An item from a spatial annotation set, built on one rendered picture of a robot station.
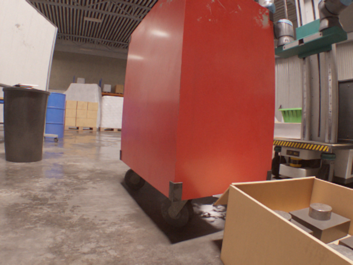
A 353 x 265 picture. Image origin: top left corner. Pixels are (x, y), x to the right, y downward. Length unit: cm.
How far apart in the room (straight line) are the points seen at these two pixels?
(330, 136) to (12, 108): 254
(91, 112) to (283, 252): 764
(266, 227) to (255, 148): 45
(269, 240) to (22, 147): 184
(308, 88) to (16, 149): 252
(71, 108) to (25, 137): 587
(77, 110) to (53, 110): 351
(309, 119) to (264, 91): 110
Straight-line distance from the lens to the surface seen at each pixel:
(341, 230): 64
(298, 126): 360
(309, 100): 193
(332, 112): 177
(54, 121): 430
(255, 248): 47
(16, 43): 315
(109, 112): 806
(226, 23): 80
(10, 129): 196
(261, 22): 96
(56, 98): 431
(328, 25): 171
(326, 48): 186
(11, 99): 195
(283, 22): 206
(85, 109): 778
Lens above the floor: 39
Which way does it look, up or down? level
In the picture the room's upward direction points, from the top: 3 degrees clockwise
